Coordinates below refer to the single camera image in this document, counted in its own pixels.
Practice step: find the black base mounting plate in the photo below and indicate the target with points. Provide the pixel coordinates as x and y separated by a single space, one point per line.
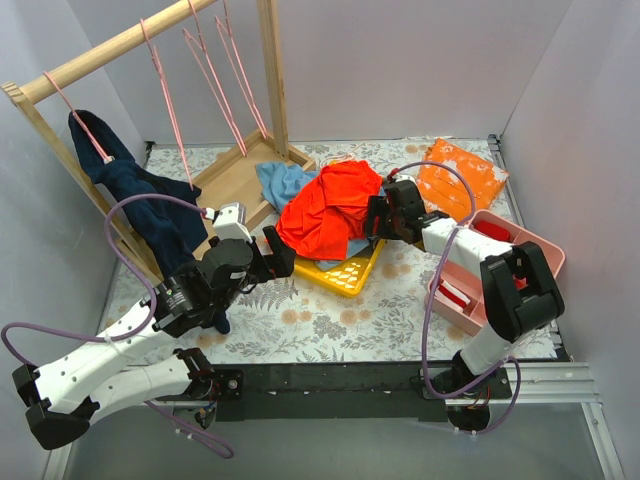
322 392

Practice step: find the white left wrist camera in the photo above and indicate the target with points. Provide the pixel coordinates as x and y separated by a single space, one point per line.
230 222

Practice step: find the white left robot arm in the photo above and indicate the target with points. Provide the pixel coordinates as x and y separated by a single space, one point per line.
65 397

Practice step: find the light blue shorts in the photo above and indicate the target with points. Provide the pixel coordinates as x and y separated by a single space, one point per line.
281 183

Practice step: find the orange worn folded cloth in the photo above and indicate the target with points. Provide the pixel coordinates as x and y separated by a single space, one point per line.
442 190

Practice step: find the red white cloth in organizer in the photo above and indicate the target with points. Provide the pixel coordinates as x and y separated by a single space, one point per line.
452 297

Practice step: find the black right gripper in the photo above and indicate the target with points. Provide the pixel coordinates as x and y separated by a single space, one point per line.
376 216

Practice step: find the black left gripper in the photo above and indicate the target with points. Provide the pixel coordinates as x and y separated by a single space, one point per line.
273 255

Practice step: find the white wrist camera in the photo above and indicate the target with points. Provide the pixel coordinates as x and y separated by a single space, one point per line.
401 176
230 222

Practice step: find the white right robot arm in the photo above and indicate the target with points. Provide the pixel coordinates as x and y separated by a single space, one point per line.
471 365

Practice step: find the wooden clothes rack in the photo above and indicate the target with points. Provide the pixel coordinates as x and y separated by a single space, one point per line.
49 227

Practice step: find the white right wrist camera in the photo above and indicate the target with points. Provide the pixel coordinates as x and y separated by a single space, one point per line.
401 176

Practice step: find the pink compartment organizer box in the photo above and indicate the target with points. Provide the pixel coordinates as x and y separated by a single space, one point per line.
519 291

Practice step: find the pink hanger with navy garment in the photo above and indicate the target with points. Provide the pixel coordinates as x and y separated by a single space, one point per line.
100 150

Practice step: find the navy blue garment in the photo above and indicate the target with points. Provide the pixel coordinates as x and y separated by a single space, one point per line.
170 230

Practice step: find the orange mesh shorts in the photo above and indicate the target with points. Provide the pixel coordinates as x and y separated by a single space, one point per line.
330 211

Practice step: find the yellow plastic tray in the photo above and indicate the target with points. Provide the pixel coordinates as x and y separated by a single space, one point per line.
348 277

